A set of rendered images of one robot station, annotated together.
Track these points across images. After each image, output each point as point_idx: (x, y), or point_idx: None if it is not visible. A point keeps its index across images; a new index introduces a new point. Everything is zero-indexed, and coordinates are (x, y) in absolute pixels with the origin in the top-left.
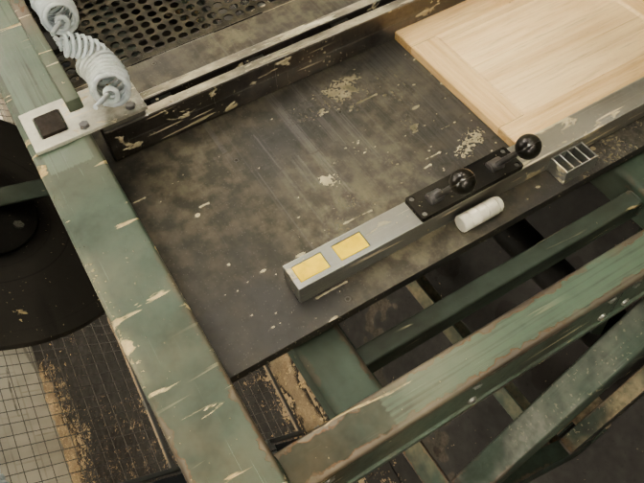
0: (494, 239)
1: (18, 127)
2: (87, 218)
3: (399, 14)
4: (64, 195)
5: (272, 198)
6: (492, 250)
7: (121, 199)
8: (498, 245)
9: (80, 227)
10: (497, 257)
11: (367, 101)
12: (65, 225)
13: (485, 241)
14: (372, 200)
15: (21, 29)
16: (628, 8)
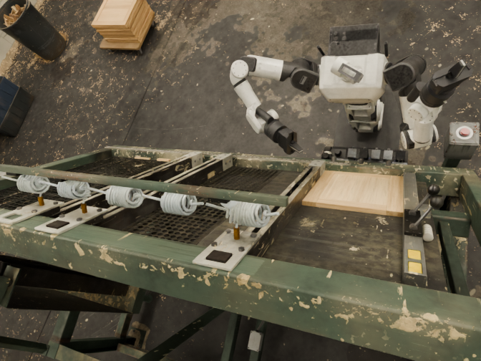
0: (305, 352)
1: (197, 267)
2: (305, 281)
3: (302, 192)
4: (276, 279)
5: (343, 263)
6: (308, 359)
7: (310, 267)
8: (311, 354)
9: (309, 286)
10: (313, 360)
11: (323, 222)
12: (299, 289)
13: (301, 355)
14: (382, 247)
15: (133, 235)
16: (364, 177)
